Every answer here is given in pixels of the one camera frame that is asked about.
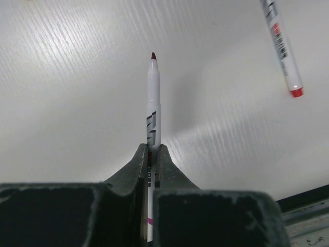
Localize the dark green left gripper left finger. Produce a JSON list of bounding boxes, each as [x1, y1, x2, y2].
[[1, 144, 148, 246]]

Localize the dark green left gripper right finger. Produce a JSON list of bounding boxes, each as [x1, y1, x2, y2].
[[153, 145, 290, 246]]

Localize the white marker purple end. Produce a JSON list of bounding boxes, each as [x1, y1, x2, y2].
[[146, 52, 161, 243]]

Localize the white marker red end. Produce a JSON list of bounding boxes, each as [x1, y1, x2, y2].
[[260, 0, 304, 98]]

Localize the aluminium frame rails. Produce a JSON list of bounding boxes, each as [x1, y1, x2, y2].
[[277, 185, 328, 247]]

